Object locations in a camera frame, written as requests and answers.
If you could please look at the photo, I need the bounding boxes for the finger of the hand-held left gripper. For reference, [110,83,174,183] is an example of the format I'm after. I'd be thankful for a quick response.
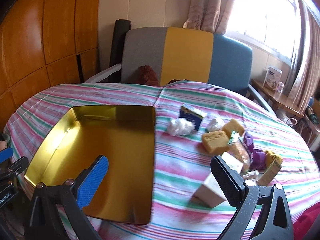
[0,156,29,181]
[0,147,13,165]

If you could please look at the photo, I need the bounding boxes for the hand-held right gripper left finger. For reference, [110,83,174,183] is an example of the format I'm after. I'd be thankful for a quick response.
[24,155,109,240]

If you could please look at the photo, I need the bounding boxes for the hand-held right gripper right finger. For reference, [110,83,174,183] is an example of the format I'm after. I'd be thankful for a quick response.
[210,155,294,240]

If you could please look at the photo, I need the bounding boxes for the cream tall box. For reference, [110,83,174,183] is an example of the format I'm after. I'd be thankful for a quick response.
[191,152,245,208]

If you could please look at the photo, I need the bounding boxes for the white cloth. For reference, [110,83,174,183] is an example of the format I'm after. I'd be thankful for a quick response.
[242,170,260,180]

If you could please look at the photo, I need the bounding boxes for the clear snack packet green edge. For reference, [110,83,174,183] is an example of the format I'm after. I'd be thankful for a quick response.
[227,131,251,172]

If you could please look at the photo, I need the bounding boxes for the purple packet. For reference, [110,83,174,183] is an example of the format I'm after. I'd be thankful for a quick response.
[243,131,255,153]
[251,149,267,172]

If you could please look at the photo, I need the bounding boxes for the yellow sponge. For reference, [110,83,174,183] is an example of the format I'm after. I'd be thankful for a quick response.
[222,119,245,138]
[202,131,230,154]

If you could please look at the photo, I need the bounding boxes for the green tea box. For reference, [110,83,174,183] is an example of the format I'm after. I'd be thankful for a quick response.
[255,160,282,187]

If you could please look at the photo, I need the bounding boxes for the gold tin box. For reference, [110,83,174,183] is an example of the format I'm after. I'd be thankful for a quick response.
[24,105,156,225]

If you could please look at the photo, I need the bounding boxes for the small white cotton pack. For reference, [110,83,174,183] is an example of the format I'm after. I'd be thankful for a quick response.
[206,117,225,132]

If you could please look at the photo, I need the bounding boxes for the large white cotton pack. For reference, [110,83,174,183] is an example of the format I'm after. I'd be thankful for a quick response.
[170,117,195,137]

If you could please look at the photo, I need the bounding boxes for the blue yellow small box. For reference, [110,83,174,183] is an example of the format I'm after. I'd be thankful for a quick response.
[179,104,207,131]

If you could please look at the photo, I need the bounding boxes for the yellow patterned sock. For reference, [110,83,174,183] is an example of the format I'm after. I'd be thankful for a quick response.
[265,150,283,168]

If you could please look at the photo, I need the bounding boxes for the striped tablecloth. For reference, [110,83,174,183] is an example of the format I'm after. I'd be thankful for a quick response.
[5,80,320,240]

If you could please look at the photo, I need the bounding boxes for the person's red clothing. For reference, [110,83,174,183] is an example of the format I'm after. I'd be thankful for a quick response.
[299,200,320,240]

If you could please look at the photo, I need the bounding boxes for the wooden side table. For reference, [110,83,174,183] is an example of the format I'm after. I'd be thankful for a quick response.
[251,79,305,120]

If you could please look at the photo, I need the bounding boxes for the white carton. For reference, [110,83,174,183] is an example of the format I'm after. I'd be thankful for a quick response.
[263,65,283,92]

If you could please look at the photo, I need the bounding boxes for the wooden wardrobe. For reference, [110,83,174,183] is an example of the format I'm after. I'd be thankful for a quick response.
[0,0,103,130]

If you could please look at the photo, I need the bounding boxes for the dark red bag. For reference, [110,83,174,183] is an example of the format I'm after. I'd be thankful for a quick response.
[137,66,159,86]

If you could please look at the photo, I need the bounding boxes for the grey yellow blue chair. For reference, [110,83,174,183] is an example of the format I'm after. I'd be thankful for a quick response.
[85,26,275,117]

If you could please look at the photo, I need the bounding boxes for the beige patterned curtain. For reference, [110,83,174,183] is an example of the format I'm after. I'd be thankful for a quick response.
[184,0,238,33]
[287,0,320,113]

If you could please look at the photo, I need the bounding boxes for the black rolled mat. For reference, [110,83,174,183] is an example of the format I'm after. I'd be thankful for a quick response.
[109,19,132,68]

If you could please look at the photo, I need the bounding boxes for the window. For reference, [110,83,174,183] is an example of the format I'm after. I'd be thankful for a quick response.
[225,0,308,60]

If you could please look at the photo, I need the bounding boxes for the white cable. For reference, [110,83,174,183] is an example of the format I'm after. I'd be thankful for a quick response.
[282,115,298,127]

